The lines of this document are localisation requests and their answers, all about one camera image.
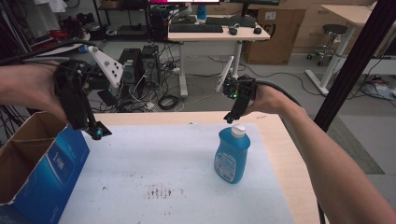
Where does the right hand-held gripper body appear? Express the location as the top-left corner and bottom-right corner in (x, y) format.
(216, 55), (259, 119)

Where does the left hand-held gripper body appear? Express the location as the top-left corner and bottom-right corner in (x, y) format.
(53, 45), (124, 131)

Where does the blue detergent bottle white cap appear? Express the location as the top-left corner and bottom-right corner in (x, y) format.
(213, 123), (252, 185)

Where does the person's right hand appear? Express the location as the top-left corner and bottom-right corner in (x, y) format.
(244, 84), (301, 118)

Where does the person's left hand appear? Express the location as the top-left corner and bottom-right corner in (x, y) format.
(12, 61), (70, 124)

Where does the light wooden office desk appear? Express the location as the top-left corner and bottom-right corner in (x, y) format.
(167, 14), (272, 98)

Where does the large brown cardboard box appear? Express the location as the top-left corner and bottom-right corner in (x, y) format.
(242, 7), (307, 65)

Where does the black computer tower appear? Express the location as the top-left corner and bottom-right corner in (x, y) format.
(118, 48), (143, 95)
(140, 44), (162, 89)

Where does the black keyboard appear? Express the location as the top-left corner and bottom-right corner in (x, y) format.
(169, 23), (224, 34)
(205, 16), (257, 29)

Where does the blue cardboard box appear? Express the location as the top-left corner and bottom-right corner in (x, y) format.
(0, 110), (91, 224)

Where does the white power strip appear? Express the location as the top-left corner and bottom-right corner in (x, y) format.
(163, 65), (182, 76)

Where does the white foam mat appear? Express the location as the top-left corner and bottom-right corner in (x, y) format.
(58, 122), (296, 224)

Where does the black shelf rack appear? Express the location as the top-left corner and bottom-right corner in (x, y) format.
(92, 0), (151, 42)

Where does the small blue bottle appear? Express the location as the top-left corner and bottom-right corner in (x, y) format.
(196, 3), (207, 21)

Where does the black round stool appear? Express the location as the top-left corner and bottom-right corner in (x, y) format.
(305, 23), (349, 67)

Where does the white-legged table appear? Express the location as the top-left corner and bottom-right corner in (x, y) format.
(304, 4), (396, 97)

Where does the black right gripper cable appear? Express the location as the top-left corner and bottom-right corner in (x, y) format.
(255, 79), (327, 224)

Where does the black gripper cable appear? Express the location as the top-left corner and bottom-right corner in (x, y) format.
(255, 79), (327, 224)
(0, 39), (98, 66)

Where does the grey left gripper cable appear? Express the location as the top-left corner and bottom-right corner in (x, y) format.
(21, 56), (73, 63)

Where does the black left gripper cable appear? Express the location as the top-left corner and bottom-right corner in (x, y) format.
(0, 39), (98, 66)

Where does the coiled black cable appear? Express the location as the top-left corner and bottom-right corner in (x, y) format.
(157, 93), (181, 111)

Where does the black metal post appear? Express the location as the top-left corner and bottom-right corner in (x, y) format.
(313, 0), (396, 133)

